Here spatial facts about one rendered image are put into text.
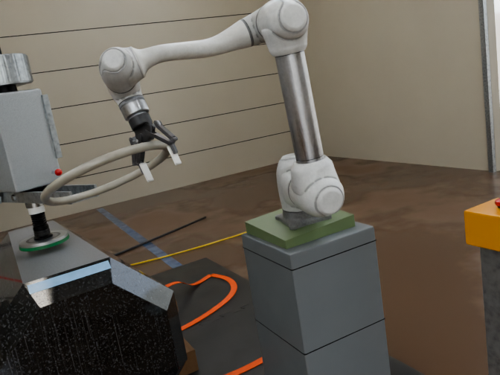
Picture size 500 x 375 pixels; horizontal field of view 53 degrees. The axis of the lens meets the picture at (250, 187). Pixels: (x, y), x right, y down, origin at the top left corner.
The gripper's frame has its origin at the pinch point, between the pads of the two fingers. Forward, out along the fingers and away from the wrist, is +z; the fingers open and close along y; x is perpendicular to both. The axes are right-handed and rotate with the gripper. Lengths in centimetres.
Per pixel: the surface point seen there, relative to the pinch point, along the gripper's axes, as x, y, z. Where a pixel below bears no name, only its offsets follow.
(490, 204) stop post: 16, -89, 48
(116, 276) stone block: -10, 51, 25
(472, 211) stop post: 20, -85, 48
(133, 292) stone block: -14, 50, 33
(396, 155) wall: -583, 62, 30
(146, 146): 4.0, -1.2, -8.8
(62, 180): 24.2, 19.1, -8.8
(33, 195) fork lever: -7, 73, -22
